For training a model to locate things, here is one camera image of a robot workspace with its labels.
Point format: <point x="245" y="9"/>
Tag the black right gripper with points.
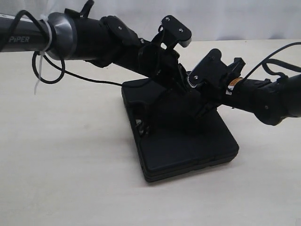
<point x="209" y="97"/>

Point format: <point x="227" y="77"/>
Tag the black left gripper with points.
<point x="159" y="64"/>

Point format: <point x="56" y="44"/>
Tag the black plastic carrying case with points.
<point x="169" y="140"/>

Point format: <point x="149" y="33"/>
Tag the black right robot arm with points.
<point x="271" y="102"/>

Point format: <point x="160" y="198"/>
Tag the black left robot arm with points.
<point x="72" y="35"/>

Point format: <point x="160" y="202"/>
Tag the white backdrop curtain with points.
<point x="209" y="20"/>

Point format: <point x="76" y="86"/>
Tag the white zip tie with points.
<point x="42" y="53"/>

